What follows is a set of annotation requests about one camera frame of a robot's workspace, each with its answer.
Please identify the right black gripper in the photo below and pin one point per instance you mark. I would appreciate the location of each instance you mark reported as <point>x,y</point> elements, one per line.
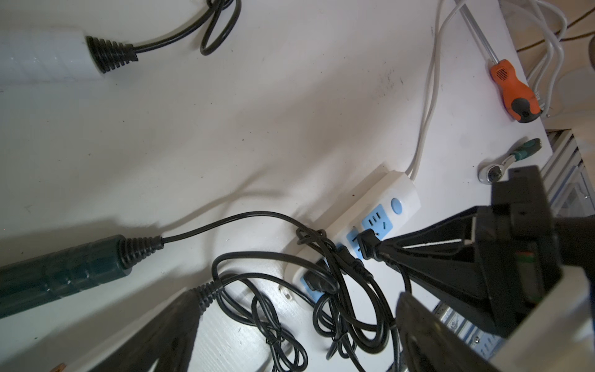
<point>523,249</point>

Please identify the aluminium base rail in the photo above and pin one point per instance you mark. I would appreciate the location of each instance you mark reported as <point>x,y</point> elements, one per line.
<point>570,193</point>

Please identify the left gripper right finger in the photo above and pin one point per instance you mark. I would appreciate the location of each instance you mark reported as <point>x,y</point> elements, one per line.
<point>428,345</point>

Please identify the orange handled screwdriver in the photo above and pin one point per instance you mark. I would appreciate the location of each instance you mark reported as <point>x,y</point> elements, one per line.
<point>519,100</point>

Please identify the white hair dryer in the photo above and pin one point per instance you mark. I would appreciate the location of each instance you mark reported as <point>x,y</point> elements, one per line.
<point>241,300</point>
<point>34,55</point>
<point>325,290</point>

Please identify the dark green hair dryer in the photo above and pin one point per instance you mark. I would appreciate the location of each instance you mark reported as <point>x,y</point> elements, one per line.
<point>31,283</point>

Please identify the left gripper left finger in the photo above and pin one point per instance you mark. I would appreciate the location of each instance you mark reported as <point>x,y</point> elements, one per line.
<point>165,343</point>

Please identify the white blue power strip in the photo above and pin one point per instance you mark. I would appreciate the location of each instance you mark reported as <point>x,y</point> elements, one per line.
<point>394,199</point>

